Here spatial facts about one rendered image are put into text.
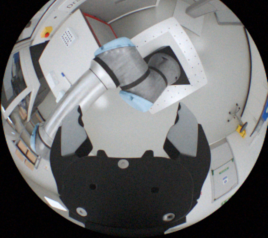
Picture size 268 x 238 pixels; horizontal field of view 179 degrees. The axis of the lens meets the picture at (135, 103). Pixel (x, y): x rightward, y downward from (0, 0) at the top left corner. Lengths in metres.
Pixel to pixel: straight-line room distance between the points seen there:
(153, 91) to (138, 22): 1.11
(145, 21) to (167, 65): 1.02
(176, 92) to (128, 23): 1.05
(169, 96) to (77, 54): 0.62
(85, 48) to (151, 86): 0.45
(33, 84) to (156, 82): 1.01
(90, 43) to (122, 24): 0.81
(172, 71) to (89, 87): 0.28
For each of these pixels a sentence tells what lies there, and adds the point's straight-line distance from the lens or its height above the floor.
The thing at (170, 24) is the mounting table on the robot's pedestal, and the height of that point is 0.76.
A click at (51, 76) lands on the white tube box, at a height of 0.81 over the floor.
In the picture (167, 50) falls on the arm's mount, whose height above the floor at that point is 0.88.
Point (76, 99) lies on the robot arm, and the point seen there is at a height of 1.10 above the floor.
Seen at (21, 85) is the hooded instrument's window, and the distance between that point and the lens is 1.04.
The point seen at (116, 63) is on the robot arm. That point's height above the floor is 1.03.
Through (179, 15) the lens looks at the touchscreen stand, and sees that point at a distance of 1.42.
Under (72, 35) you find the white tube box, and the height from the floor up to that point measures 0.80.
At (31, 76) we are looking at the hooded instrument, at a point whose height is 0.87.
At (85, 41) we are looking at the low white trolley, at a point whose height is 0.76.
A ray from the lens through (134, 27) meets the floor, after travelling 1.30.
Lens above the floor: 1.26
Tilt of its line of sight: 56 degrees down
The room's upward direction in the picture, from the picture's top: 171 degrees counter-clockwise
